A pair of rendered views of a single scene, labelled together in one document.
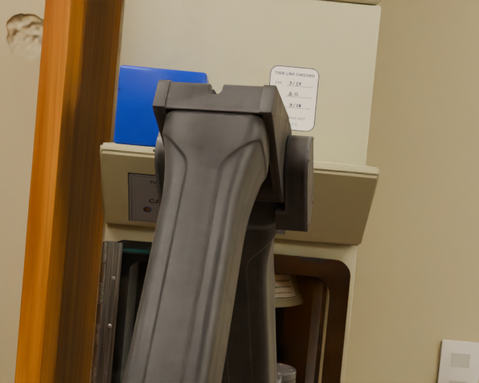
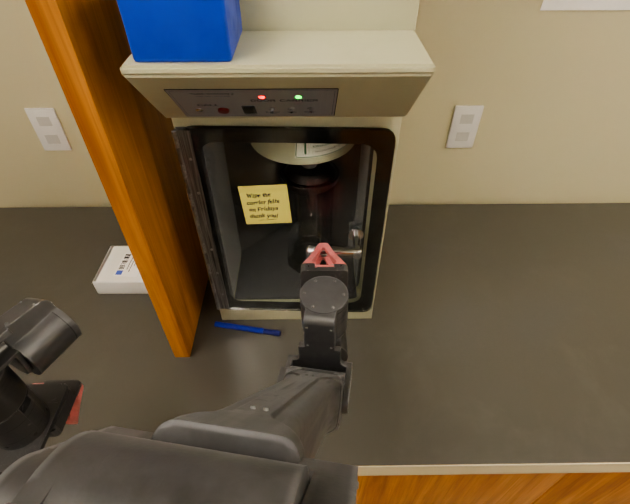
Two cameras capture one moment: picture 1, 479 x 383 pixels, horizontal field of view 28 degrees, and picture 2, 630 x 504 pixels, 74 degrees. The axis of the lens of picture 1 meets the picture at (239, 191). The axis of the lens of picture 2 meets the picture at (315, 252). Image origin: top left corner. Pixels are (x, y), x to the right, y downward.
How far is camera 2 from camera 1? 0.67 m
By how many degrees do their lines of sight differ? 41
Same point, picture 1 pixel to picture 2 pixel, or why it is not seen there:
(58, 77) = not seen: outside the picture
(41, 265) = (115, 178)
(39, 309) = (129, 210)
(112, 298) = (194, 174)
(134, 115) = (145, 27)
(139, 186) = (181, 97)
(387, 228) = (422, 22)
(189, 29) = not seen: outside the picture
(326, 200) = (374, 93)
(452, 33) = not seen: outside the picture
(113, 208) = (167, 110)
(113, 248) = (183, 136)
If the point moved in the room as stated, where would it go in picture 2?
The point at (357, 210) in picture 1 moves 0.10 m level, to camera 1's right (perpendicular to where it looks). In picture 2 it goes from (406, 97) to (492, 98)
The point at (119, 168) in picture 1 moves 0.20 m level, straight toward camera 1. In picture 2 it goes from (152, 86) to (109, 197)
